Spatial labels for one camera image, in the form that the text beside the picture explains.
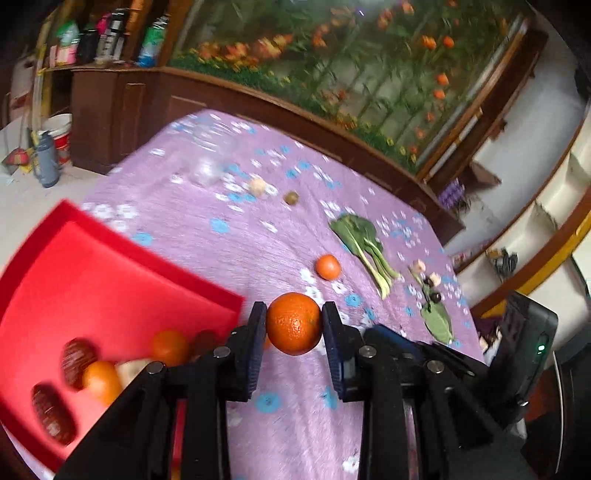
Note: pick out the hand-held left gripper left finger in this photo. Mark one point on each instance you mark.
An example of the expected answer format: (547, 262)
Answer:
(256, 355)

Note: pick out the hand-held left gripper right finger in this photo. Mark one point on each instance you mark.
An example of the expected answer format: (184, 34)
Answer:
(339, 364)

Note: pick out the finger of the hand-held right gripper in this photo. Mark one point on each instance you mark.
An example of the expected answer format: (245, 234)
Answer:
(392, 339)
(461, 362)

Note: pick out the orange mandarin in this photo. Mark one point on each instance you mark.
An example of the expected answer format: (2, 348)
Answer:
(170, 347)
(101, 382)
(294, 324)

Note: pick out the large white yam piece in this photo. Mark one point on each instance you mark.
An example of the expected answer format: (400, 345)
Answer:
(131, 371)

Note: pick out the wrinkled red date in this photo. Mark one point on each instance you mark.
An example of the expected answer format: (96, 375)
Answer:
(78, 362)

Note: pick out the red plastic tray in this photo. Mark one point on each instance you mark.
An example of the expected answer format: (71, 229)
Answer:
(92, 277)

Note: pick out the smooth red date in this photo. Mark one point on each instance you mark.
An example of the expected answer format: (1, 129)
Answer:
(53, 413)

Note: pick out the large green leaf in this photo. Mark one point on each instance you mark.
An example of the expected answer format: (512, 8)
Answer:
(436, 321)

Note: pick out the white chunk near leaf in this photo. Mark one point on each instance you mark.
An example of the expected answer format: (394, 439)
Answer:
(434, 280)

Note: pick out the dark bundle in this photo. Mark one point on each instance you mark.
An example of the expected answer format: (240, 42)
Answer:
(504, 261)

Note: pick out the pale yellowish orange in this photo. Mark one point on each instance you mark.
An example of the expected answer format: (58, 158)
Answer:
(328, 267)

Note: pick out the purple floral tablecloth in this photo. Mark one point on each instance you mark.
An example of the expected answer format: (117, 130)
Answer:
(231, 258)

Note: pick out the green bok choy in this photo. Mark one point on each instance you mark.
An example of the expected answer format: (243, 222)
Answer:
(358, 233)

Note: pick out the white curved shelf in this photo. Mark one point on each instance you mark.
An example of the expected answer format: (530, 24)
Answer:
(554, 194)

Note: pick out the small green fruit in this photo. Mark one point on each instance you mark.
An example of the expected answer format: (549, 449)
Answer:
(291, 198)

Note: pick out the clear plastic cup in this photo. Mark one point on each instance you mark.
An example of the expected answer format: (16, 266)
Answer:
(207, 157)

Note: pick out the glass tank with artificial plants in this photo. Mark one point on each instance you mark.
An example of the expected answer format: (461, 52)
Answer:
(369, 69)

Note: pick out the grey water bottle on floor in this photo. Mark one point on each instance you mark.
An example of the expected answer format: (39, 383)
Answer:
(47, 161)

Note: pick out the white and red bucket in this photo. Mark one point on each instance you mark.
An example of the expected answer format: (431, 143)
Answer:
(60, 134)

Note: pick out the plastic bottle with green label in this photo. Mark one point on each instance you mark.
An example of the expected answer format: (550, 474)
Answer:
(151, 44)

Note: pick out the black bottle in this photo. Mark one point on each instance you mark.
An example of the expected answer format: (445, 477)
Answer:
(87, 48)

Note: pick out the green and pink packet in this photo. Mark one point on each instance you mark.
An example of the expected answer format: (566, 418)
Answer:
(67, 44)

